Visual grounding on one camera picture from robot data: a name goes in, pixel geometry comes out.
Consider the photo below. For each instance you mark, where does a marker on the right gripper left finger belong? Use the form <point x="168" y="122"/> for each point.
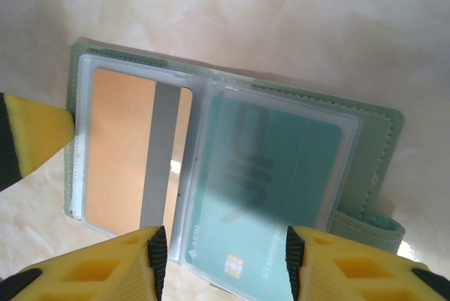
<point x="88" y="273"/>

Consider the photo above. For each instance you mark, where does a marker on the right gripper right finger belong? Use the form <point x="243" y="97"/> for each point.
<point x="351" y="266"/>

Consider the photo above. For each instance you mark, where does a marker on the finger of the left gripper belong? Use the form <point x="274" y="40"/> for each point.
<point x="38" y="135"/>

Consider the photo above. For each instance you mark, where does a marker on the teal chip card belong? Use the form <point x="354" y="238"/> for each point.
<point x="299" y="174"/>

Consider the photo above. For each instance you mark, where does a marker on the green leather card holder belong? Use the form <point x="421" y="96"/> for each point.
<point x="372" y="153"/>

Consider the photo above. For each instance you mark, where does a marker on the gold card with grey stripe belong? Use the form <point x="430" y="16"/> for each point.
<point x="119" y="146"/>

